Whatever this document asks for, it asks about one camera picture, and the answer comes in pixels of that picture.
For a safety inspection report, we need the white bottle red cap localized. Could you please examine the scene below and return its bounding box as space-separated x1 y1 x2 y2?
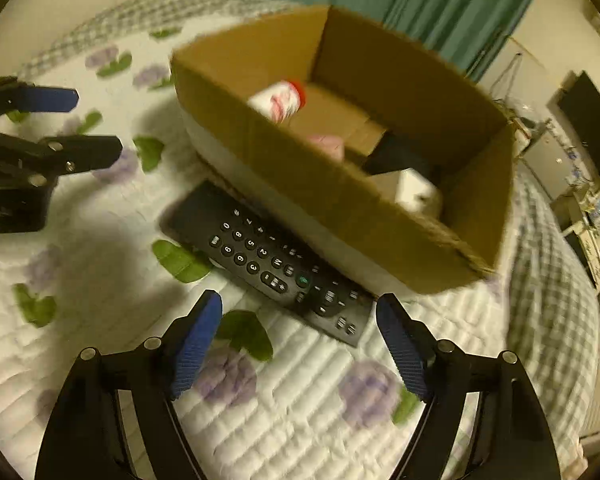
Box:
247 79 306 124

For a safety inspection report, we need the pink pin brush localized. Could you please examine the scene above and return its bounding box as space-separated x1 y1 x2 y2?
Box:
308 136 346 162

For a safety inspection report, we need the black power adapter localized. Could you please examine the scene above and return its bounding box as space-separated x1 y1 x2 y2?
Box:
362 131 434 178

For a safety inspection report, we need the grey checkered duvet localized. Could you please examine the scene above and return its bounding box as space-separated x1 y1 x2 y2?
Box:
19 0 600 479

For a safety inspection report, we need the white floral quilt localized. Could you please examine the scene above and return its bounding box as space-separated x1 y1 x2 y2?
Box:
0 20 486 478

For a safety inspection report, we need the black remote control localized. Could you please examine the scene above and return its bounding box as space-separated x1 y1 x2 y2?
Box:
164 180 374 347

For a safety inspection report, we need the silver mini fridge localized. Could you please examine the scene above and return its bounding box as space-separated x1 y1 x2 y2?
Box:
522 131 572 200

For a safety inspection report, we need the open cardboard box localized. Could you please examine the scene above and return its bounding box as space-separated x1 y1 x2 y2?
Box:
171 6 514 295

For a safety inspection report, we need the black wall television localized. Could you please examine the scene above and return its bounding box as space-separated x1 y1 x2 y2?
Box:
557 72 600 177

